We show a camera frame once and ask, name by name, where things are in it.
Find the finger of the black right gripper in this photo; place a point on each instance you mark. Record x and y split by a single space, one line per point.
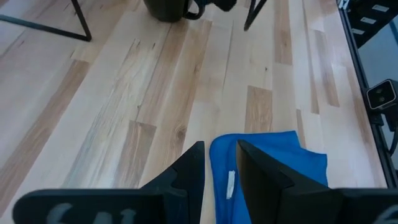
225 4

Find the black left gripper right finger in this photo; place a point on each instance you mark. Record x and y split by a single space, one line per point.
273 199

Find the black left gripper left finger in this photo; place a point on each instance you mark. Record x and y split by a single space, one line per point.
174 202

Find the black glossy mug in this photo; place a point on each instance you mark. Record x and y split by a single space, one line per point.
168 11

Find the wooden shelf with black legs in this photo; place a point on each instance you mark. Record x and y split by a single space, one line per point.
46 28

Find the blue folded cloth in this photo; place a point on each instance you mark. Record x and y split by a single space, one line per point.
280 155

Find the black device with white labels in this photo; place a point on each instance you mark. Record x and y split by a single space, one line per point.
373 28

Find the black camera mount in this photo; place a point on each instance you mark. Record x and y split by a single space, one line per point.
392 123

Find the black front frame crossbar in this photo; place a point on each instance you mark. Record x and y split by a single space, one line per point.
358 62

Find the table-level camera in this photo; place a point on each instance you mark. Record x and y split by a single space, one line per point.
382 95

